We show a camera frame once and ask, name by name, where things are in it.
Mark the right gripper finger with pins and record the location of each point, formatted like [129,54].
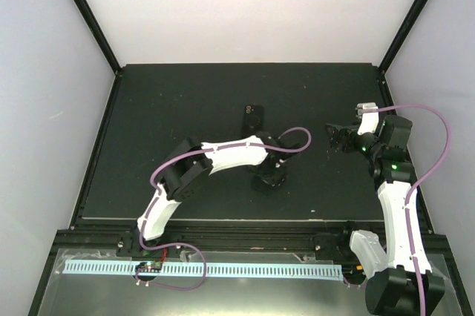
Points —
[333,132]
[336,145]

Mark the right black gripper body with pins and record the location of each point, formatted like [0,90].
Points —
[349,145]

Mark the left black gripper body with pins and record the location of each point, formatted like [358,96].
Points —
[266,173]

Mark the black phone case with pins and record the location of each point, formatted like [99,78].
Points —
[253,119]

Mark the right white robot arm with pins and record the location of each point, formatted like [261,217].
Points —
[400,279]

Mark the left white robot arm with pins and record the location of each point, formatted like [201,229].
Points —
[177,179]

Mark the small green circuit board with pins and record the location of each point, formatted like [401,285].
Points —
[149,266]

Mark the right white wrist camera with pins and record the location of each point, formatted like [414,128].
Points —
[368,114]

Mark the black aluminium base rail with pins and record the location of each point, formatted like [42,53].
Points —
[326,241]

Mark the right black frame post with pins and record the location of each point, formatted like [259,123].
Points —
[402,33]

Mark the black frame post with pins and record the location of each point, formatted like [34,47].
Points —
[402,33]
[93,25]

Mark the white slotted cable duct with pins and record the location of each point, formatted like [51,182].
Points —
[223,270]

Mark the left black frame post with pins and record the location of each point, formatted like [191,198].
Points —
[93,25]

